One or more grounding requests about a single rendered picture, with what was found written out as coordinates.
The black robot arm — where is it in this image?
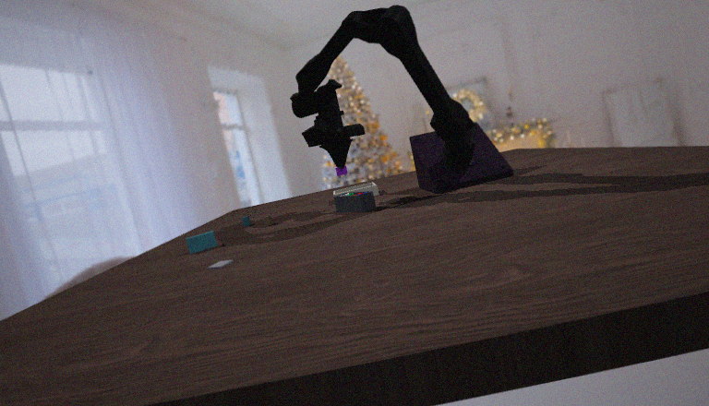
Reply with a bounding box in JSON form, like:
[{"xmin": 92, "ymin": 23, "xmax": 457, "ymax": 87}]
[{"xmin": 290, "ymin": 5, "xmax": 477, "ymax": 170}]

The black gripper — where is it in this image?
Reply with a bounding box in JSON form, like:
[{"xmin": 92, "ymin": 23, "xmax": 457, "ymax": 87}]
[{"xmin": 308, "ymin": 107, "xmax": 365, "ymax": 169}]

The white square tray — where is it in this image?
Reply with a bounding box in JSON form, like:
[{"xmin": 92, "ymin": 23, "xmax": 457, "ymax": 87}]
[{"xmin": 333, "ymin": 183, "xmax": 379, "ymax": 197}]

